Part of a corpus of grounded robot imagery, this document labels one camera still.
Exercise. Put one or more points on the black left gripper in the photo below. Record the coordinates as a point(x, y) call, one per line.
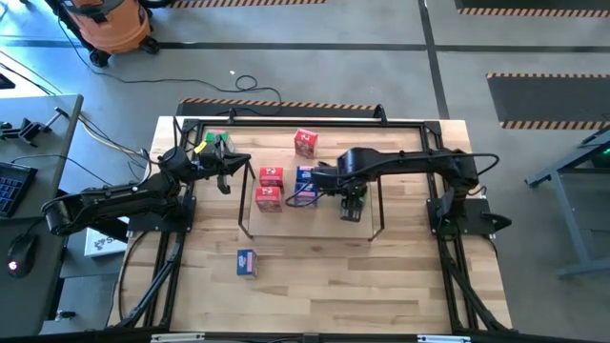
point(212, 162)

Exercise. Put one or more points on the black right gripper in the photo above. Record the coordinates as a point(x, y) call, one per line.
point(347, 191)

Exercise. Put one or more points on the red Froot Loops cereal box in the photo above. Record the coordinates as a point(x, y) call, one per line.
point(268, 199)
point(271, 176)
point(306, 142)

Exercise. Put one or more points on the blue Frosted Flakes cereal box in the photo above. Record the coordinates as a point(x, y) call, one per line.
point(304, 172)
point(305, 194)
point(247, 263)

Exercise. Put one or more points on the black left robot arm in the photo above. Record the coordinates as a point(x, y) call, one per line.
point(109, 200)

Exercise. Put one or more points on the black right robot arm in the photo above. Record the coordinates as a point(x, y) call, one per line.
point(410, 159)

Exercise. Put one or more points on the black mat with hazard stripes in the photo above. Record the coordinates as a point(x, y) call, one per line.
point(548, 100)
point(238, 3)
point(295, 111)
point(524, 4)

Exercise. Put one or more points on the white printed box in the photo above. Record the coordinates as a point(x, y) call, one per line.
point(102, 244)

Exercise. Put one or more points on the orange shop vacuum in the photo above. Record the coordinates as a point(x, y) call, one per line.
point(114, 24)

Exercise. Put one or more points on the black desk clamp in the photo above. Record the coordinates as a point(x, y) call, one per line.
point(28, 129)

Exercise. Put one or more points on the black keyboard with blue backlight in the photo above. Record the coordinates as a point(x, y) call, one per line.
point(14, 188)

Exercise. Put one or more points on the black computer mouse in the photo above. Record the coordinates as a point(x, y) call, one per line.
point(21, 255)

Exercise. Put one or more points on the grey desk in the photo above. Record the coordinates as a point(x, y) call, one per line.
point(33, 295)

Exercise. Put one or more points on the black device with green light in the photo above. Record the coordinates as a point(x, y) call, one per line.
point(601, 157)

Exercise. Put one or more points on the black aluminium table frame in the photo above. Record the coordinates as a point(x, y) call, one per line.
point(310, 124)

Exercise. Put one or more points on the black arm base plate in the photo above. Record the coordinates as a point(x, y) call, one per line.
point(143, 221)
point(472, 221)

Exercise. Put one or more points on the silver metal bracket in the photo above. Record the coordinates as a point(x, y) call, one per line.
point(177, 337)
point(443, 339)

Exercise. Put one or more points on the grey metal desk frame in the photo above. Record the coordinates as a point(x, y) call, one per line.
point(573, 224)

